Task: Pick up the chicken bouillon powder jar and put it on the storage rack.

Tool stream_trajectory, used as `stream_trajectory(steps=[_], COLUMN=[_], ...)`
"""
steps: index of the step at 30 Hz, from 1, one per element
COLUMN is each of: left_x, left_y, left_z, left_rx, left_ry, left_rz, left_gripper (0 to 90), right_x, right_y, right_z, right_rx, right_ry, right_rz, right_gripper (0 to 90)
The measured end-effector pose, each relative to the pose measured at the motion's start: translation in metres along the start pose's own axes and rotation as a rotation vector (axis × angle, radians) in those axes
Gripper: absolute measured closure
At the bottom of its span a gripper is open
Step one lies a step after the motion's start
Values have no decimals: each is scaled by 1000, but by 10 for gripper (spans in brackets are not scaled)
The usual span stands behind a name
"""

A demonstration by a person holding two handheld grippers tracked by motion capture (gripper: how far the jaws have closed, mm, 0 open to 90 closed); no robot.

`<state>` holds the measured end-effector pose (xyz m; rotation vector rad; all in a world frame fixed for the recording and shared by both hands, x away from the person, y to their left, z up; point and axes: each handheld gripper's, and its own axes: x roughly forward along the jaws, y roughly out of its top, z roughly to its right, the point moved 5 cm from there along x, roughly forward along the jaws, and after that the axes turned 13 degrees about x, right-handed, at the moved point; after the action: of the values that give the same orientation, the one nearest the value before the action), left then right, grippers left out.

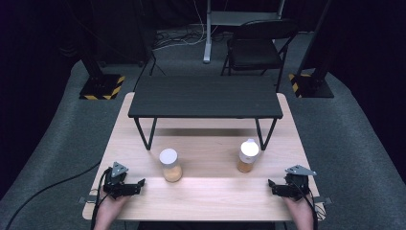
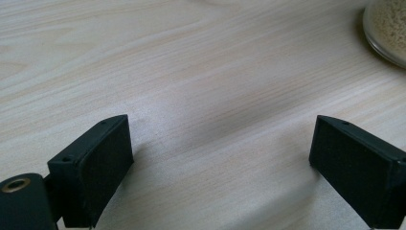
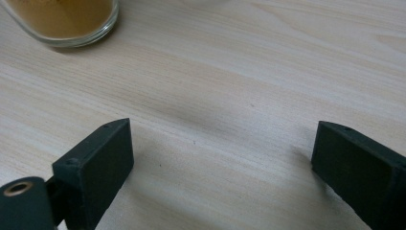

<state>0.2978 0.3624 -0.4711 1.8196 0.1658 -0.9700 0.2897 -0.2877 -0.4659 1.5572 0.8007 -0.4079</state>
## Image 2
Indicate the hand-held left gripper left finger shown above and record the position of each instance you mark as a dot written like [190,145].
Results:
[92,169]

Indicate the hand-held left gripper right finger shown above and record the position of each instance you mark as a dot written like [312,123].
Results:
[357,169]

